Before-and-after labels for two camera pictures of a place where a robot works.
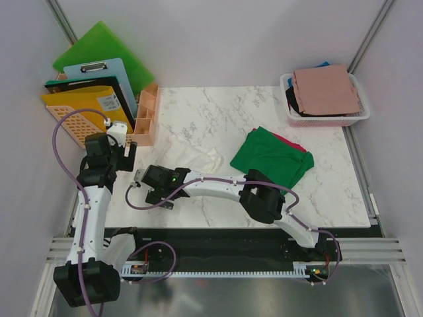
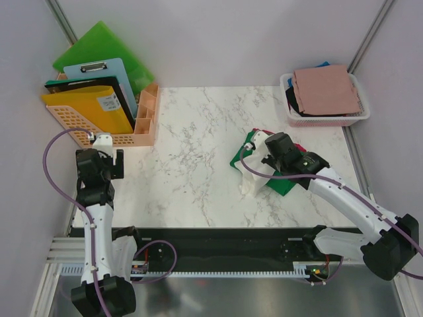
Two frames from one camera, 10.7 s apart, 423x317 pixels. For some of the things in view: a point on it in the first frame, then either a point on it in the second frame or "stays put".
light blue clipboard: [102, 69] stays put
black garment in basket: [292, 101] stays put
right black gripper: [154, 196] -> [268, 160]
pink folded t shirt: [328, 90] stays put
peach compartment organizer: [147, 116] stays put
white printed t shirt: [183, 152] -> [254, 172]
